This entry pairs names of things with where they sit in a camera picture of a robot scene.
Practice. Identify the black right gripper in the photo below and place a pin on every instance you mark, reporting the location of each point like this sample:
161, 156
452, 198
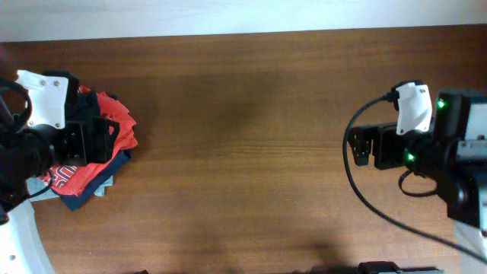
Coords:
389, 136

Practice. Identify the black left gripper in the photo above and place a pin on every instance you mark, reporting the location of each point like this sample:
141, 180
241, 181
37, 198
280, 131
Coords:
90, 141

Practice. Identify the dark teal t-shirt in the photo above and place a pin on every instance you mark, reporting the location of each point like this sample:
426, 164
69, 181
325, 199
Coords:
78, 106

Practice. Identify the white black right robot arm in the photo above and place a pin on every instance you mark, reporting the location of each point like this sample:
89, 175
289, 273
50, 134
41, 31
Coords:
443, 140

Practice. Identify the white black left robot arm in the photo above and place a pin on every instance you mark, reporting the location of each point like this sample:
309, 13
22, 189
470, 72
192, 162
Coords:
33, 152

